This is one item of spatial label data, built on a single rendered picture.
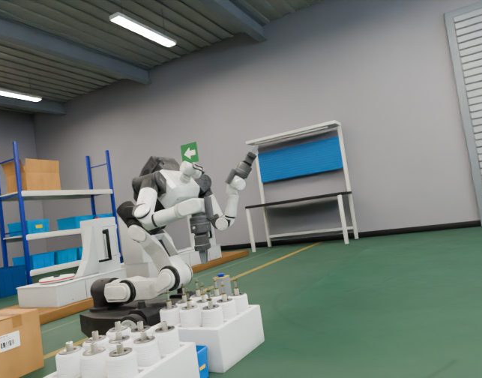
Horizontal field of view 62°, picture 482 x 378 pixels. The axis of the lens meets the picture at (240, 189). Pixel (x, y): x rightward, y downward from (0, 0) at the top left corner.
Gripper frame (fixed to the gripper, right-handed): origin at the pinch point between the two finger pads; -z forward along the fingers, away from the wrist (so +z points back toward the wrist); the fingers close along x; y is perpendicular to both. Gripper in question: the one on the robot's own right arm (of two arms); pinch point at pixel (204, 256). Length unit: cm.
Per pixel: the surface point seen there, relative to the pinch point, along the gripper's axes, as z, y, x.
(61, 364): -25, 43, -48
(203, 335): -32.5, 3.0, -7.1
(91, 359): -24, 29, -51
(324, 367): -48, -46, -14
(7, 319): -19, 104, 6
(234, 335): -36.1, -8.7, 0.7
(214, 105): 231, 82, 582
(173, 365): -33, 7, -38
